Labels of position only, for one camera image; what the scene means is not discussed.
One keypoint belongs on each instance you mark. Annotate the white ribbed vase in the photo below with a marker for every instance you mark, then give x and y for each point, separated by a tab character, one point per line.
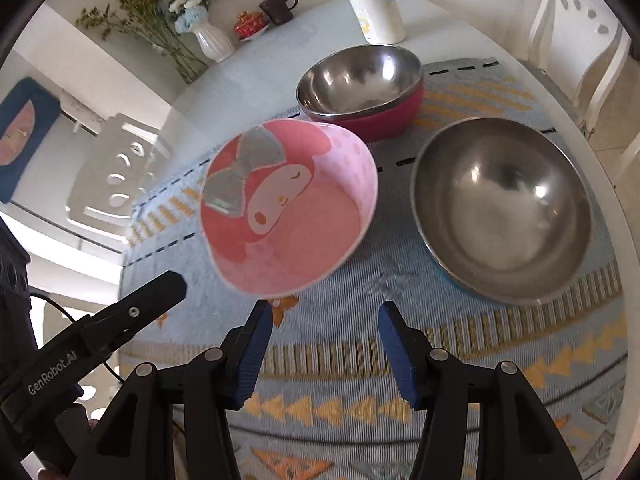
215	42

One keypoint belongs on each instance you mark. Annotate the red steel bowl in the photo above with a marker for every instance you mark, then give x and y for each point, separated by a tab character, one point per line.
360	80

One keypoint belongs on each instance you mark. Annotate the pink cartoon bowl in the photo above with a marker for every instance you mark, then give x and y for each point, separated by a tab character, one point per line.
300	220

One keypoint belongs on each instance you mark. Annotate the dark brown lidded cup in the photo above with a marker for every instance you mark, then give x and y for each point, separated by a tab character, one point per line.
277	10

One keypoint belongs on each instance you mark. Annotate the white dining chair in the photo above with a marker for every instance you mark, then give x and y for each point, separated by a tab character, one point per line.
627	160
545	20
95	200

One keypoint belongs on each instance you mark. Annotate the red lidded teacup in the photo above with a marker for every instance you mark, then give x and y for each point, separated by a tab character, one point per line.
250	25

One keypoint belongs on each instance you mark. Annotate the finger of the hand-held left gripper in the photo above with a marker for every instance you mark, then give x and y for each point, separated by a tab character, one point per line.
145	302

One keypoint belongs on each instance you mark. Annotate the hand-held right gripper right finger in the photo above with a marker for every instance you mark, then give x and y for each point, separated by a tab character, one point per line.
397	355

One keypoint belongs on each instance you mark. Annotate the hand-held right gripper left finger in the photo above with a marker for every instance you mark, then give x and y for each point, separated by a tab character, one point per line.
255	355

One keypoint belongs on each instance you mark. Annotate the clear glass vase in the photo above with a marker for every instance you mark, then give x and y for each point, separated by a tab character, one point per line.
192	70

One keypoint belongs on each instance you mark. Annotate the blue steel bowl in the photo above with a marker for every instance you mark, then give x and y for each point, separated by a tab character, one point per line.
500	210

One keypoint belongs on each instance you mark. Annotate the dried flower bunch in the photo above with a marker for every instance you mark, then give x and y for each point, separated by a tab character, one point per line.
135	5

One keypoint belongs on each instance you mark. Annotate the patterned woven table mat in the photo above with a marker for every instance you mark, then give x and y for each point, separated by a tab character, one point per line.
375	280

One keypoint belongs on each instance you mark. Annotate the white bottle with blue lid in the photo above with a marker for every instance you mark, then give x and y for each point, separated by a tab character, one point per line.
375	15

